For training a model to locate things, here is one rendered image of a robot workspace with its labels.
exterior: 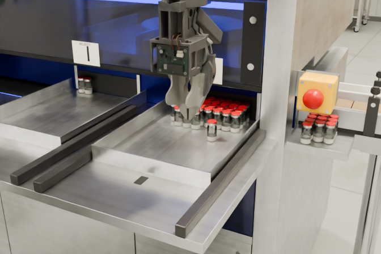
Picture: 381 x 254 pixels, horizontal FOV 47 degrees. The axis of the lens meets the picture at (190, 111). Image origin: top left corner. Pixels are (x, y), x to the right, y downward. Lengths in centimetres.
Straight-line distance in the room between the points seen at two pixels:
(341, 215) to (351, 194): 23
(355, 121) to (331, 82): 17
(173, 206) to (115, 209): 10
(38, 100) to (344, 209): 170
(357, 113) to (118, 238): 78
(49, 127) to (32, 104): 17
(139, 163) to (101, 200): 11
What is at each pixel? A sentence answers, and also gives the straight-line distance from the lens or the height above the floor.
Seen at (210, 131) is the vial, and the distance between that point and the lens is 96.
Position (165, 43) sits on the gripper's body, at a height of 115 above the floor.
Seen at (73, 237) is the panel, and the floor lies 40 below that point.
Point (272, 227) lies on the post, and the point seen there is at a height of 65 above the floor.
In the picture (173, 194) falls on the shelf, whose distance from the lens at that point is 79.
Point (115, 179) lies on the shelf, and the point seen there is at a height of 88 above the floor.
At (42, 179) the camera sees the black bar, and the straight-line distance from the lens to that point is 83.
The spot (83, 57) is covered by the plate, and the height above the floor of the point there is 101.
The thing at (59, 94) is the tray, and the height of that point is 88.
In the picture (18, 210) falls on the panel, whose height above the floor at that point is 44.
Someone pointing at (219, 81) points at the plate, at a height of 100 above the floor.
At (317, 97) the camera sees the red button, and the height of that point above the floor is 100.
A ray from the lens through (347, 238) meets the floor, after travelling 225.
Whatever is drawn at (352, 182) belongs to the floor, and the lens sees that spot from 270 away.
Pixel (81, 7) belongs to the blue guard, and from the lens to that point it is 116.
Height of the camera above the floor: 130
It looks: 21 degrees down
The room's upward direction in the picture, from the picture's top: straight up
